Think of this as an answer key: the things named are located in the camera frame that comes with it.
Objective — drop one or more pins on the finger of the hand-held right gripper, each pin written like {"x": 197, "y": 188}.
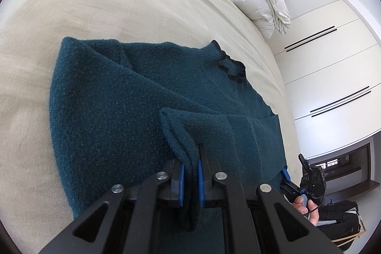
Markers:
{"x": 286, "y": 178}

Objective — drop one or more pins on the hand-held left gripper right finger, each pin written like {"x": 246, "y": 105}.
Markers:
{"x": 200, "y": 184}

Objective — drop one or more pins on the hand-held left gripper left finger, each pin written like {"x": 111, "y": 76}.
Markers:
{"x": 179, "y": 182}

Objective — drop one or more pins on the dark teal knit sweater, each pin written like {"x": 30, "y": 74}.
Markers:
{"x": 119, "y": 108}

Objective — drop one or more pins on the person's right hand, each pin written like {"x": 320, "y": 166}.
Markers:
{"x": 300, "y": 203}

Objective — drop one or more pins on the dark wooden shelf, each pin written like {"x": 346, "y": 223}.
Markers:
{"x": 357, "y": 173}

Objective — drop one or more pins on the person's black jacket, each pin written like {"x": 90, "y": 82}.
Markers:
{"x": 342, "y": 221}

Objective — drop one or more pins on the white wardrobe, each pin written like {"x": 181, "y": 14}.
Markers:
{"x": 327, "y": 69}

